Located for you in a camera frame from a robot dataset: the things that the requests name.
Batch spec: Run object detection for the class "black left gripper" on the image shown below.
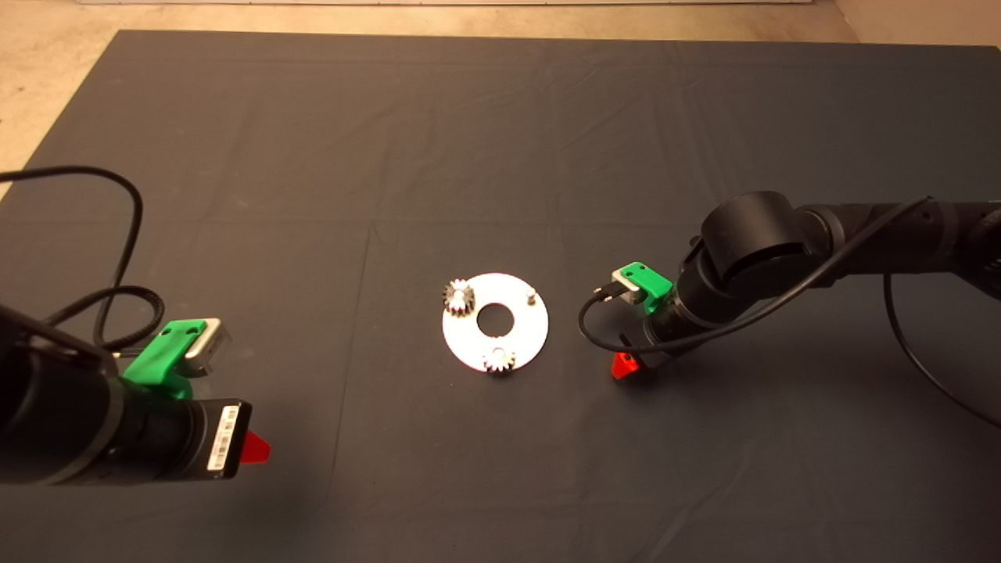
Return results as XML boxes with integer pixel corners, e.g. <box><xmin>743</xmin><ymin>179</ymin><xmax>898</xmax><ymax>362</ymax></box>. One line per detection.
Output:
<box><xmin>121</xmin><ymin>395</ymin><xmax>271</xmax><ymax>482</ymax></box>

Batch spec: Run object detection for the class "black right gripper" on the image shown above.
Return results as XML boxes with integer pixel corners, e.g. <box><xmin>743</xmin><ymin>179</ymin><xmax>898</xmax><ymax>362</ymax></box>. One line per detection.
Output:
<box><xmin>612</xmin><ymin>309</ymin><xmax>693</xmax><ymax>381</ymax></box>

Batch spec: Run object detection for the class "round metal carrier plate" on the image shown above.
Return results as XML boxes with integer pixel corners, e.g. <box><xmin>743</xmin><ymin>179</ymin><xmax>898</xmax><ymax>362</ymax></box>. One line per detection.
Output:
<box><xmin>442</xmin><ymin>272</ymin><xmax>550</xmax><ymax>372</ymax></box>

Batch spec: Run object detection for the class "dark grey table cloth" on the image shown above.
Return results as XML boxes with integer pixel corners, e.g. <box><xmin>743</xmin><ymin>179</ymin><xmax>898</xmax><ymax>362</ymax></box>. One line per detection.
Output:
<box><xmin>0</xmin><ymin>31</ymin><xmax>1001</xmax><ymax>563</ymax></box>

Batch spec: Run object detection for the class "thin black right camera cable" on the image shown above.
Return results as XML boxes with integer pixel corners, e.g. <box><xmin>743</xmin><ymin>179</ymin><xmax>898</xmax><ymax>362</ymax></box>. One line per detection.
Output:
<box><xmin>579</xmin><ymin>195</ymin><xmax>1001</xmax><ymax>429</ymax></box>

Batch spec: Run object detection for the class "thin black camera cable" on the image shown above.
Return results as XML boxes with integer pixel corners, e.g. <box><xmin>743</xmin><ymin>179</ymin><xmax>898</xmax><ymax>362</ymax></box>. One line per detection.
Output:
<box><xmin>0</xmin><ymin>166</ymin><xmax>145</xmax><ymax>360</ymax></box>
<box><xmin>579</xmin><ymin>195</ymin><xmax>1001</xmax><ymax>429</ymax></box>

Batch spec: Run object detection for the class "silver right camera box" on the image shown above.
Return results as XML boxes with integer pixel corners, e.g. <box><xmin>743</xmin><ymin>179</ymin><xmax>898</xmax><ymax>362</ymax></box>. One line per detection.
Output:
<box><xmin>610</xmin><ymin>267</ymin><xmax>644</xmax><ymax>304</ymax></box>

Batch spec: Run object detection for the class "silver camera box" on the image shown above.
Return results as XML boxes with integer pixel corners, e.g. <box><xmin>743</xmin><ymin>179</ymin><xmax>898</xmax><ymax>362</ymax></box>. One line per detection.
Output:
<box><xmin>184</xmin><ymin>318</ymin><xmax>232</xmax><ymax>378</ymax></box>
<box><xmin>610</xmin><ymin>267</ymin><xmax>644</xmax><ymax>304</ymax></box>

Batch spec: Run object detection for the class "green right camera mount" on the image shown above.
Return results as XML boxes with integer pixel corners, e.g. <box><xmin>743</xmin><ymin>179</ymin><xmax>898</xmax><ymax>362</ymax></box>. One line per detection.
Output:
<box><xmin>622</xmin><ymin>262</ymin><xmax>673</xmax><ymax>315</ymax></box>

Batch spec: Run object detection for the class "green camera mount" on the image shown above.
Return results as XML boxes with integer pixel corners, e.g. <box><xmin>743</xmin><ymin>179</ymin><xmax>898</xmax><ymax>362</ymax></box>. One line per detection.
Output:
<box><xmin>123</xmin><ymin>318</ymin><xmax>208</xmax><ymax>400</ymax></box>
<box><xmin>622</xmin><ymin>262</ymin><xmax>673</xmax><ymax>315</ymax></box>

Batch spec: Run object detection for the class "silver left camera box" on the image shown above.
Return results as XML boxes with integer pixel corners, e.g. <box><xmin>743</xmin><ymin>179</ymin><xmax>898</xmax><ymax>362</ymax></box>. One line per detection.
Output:
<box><xmin>184</xmin><ymin>318</ymin><xmax>232</xmax><ymax>378</ymax></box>

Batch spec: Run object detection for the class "green left camera mount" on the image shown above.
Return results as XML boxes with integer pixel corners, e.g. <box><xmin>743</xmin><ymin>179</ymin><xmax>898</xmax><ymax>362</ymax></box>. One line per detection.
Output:
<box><xmin>123</xmin><ymin>318</ymin><xmax>208</xmax><ymax>400</ymax></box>

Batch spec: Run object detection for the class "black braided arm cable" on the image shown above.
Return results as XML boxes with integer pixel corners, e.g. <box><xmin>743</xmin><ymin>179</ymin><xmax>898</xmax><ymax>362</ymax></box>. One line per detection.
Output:
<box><xmin>45</xmin><ymin>285</ymin><xmax>167</xmax><ymax>353</ymax></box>

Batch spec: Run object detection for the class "thin black left camera cable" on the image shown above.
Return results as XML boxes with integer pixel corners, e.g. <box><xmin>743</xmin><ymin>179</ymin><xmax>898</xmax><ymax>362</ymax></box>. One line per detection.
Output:
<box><xmin>0</xmin><ymin>166</ymin><xmax>145</xmax><ymax>360</ymax></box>

